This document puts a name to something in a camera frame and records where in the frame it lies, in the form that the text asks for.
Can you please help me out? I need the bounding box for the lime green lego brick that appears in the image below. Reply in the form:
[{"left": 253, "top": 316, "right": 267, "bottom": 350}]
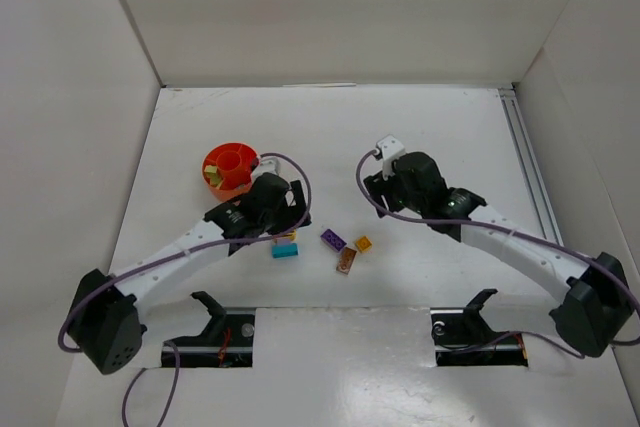
[{"left": 204, "top": 171, "right": 224, "bottom": 189}]

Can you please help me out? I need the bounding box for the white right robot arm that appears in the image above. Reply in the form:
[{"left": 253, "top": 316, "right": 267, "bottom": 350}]
[{"left": 355, "top": 147, "right": 639, "bottom": 358}]

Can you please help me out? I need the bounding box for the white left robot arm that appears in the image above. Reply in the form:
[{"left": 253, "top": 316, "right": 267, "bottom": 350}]
[{"left": 58, "top": 173, "right": 312, "bottom": 375}]

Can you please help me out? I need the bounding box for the yellow black striped lego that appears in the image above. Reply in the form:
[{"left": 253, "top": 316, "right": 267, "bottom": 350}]
[{"left": 281, "top": 230, "right": 297, "bottom": 242}]

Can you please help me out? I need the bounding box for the long teal lego brick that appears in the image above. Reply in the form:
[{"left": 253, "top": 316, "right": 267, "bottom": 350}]
[{"left": 271, "top": 243, "right": 299, "bottom": 259}]

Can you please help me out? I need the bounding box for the orange round divided container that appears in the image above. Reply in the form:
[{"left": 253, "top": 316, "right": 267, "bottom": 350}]
[{"left": 201, "top": 142, "right": 259, "bottom": 202}]

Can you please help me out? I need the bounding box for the purple lego plate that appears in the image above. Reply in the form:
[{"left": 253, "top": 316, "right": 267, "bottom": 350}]
[{"left": 320, "top": 229, "right": 346, "bottom": 253}]

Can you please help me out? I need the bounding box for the orange yellow lego brick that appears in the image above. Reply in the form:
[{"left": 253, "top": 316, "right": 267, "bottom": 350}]
[{"left": 354, "top": 236, "right": 373, "bottom": 253}]

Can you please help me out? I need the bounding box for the brown lego plate lower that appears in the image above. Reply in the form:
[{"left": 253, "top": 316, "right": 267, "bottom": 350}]
[{"left": 336, "top": 247, "right": 357, "bottom": 275}]

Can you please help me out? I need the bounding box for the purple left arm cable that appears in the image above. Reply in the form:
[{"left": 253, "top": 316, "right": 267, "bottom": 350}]
[{"left": 57, "top": 151, "right": 312, "bottom": 427}]

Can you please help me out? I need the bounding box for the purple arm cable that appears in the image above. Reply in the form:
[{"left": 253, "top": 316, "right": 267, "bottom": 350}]
[
  {"left": 57, "top": 151, "right": 312, "bottom": 427},
  {"left": 355, "top": 148, "right": 640, "bottom": 359}
]

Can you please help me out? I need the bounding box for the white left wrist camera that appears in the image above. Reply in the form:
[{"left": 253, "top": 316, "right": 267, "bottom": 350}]
[{"left": 251, "top": 156, "right": 280, "bottom": 181}]

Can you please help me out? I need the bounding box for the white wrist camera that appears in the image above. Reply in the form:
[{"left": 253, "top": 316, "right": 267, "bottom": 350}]
[
  {"left": 251, "top": 156, "right": 280, "bottom": 181},
  {"left": 374, "top": 135, "right": 406, "bottom": 180}
]

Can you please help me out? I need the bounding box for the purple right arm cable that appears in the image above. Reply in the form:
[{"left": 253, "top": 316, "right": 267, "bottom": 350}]
[{"left": 355, "top": 148, "right": 640, "bottom": 359}]

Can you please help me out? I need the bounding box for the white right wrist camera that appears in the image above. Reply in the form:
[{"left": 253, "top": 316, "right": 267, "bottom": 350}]
[{"left": 374, "top": 135, "right": 406, "bottom": 180}]

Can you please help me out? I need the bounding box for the aluminium rail right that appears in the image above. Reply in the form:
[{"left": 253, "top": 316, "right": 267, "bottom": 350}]
[{"left": 498, "top": 88, "right": 564, "bottom": 245}]

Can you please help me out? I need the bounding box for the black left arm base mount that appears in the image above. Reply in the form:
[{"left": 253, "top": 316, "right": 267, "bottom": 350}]
[{"left": 171, "top": 291, "right": 256, "bottom": 369}]

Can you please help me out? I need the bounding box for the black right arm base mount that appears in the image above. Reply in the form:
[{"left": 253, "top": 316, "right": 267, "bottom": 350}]
[{"left": 430, "top": 289, "right": 528, "bottom": 367}]

